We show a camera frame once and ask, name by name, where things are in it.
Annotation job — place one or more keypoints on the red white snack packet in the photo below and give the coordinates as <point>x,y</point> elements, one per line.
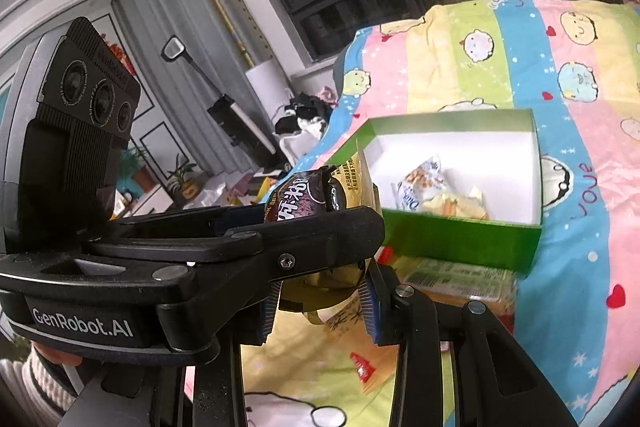
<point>363,367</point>

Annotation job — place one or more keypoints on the white blue nut packet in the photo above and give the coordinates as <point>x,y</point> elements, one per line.
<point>420,185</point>

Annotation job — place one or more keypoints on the grey curtain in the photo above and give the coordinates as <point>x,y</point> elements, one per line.
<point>182,93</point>

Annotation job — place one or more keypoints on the cracker packet with label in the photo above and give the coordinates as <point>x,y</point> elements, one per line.
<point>457,283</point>

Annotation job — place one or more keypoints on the dark chocolate snack packet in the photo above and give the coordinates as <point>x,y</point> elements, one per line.
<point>307,194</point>

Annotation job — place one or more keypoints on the yellow orange snack packet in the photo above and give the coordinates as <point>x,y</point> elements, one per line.
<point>453,205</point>

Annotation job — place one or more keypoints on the potted green plant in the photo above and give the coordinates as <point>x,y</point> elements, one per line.
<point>181,181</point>

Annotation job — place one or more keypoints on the person's left hand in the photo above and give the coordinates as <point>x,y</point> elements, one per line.
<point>57,357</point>

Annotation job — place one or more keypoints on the colourful cartoon bed sheet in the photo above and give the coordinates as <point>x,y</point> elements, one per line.
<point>575,65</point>

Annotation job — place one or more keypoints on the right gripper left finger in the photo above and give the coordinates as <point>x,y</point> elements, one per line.
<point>218,395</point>

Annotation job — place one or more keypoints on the green cardboard box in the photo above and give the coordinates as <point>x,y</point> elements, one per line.
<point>461,186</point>

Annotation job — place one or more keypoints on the white cylinder bin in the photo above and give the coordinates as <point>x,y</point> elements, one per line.
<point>271,87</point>

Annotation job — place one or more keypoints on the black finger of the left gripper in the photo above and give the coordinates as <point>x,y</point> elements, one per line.
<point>291,248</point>

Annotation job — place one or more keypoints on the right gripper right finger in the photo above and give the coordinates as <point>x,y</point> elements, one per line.
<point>494,382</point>

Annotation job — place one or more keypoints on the black white clothes pile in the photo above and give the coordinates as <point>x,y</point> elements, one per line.
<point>303,113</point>

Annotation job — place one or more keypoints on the black upright vacuum cleaner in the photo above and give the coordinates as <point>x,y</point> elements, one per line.
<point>226,112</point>

